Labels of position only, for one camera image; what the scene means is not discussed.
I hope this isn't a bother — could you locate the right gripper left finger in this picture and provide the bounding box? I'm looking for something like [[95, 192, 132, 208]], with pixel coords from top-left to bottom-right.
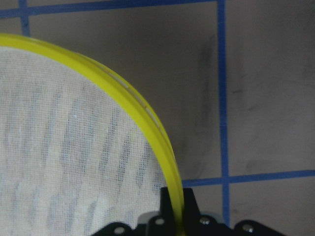
[[159, 187, 175, 223]]

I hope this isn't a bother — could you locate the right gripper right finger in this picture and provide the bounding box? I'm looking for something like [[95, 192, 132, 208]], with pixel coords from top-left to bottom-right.
[[183, 188, 200, 219]]

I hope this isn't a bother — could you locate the yellow steamer layer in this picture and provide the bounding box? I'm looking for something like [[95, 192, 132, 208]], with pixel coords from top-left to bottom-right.
[[0, 33, 185, 236]]

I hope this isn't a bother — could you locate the white cloth steamer liner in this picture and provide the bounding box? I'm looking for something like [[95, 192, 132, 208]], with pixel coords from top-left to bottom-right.
[[0, 46, 165, 236]]

